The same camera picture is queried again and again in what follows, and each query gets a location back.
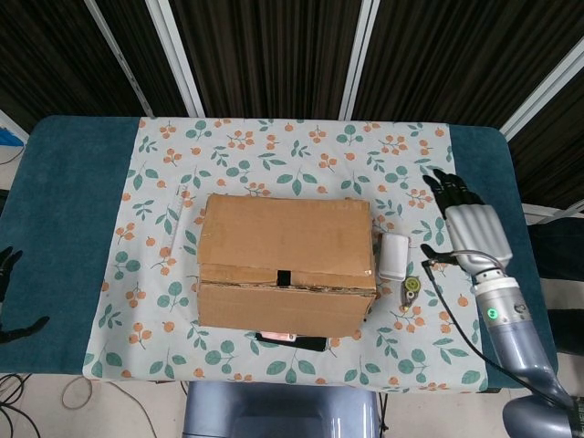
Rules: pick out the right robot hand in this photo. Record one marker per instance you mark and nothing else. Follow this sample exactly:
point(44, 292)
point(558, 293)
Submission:
point(479, 232)

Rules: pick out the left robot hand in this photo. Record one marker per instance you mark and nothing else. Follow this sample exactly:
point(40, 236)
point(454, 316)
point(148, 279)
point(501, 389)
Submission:
point(7, 269)

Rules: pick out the brown cardboard shipping box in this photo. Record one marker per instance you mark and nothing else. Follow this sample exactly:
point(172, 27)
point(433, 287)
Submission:
point(283, 255)

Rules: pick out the white plastic case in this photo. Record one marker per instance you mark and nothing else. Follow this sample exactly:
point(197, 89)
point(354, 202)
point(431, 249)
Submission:
point(393, 255)

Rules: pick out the teal table cover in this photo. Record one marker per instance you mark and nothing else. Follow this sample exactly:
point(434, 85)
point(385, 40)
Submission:
point(68, 205)

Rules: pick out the green correction tape dispenser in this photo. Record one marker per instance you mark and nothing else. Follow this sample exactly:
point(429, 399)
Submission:
point(410, 292)

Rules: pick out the blue white object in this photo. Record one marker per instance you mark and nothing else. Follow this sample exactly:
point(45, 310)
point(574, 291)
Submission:
point(9, 134)

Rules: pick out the black smartphone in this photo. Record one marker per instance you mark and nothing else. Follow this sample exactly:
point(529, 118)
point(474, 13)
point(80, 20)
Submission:
point(315, 343)

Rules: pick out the floral fruit print tablecloth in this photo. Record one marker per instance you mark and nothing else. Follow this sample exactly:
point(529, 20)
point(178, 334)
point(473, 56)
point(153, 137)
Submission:
point(296, 146)

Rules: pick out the pink tissue pack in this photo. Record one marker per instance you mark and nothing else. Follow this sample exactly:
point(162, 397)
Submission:
point(278, 336)

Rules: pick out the grey-blue robot torso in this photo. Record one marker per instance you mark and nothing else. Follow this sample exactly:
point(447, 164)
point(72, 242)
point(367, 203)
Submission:
point(274, 410)

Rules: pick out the white frame post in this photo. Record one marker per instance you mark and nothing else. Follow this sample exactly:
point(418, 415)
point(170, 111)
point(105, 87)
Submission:
point(175, 59)
point(543, 105)
point(360, 59)

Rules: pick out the thin grey frame post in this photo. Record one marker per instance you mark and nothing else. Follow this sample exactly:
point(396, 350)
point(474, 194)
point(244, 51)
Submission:
point(121, 59)

